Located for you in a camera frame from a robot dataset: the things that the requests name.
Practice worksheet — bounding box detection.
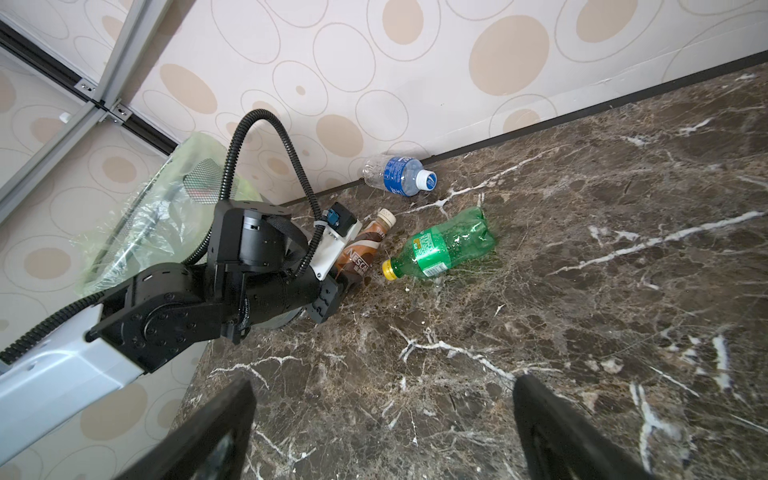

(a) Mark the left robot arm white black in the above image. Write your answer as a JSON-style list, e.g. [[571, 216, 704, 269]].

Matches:
[[1, 200, 361, 461]]

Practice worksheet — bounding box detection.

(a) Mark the brown Nescafe bottle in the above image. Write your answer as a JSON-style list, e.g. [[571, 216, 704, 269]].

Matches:
[[335, 208, 396, 286]]

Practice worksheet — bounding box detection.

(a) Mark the green soda bottle yellow cap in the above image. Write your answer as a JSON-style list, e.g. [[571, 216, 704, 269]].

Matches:
[[382, 206, 496, 281]]

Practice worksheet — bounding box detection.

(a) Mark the green mesh bin with liner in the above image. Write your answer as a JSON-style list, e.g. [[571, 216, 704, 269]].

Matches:
[[74, 131, 301, 331]]

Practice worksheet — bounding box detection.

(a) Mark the horizontal aluminium rail back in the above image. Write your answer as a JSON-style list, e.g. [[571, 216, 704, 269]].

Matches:
[[92, 0, 172, 109]]

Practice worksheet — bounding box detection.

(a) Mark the Pocari Sweat clear bottle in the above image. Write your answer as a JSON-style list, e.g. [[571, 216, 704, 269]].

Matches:
[[362, 155, 438, 197]]

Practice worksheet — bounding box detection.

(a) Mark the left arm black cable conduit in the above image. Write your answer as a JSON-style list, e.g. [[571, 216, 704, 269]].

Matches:
[[0, 109, 328, 366]]

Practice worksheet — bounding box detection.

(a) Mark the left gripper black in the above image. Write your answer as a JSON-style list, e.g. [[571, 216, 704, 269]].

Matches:
[[206, 200, 345, 336]]

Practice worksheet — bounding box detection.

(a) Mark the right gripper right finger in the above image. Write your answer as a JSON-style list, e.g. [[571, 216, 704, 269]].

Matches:
[[513, 375, 653, 479]]

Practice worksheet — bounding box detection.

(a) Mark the diagonal aluminium rail left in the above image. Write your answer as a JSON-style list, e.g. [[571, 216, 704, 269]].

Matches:
[[1, 103, 104, 223]]

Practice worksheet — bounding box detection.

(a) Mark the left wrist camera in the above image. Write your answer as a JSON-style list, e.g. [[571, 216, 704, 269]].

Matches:
[[310, 202, 362, 281]]

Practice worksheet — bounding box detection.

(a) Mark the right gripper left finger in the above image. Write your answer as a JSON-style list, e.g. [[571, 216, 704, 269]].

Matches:
[[118, 379, 257, 480]]

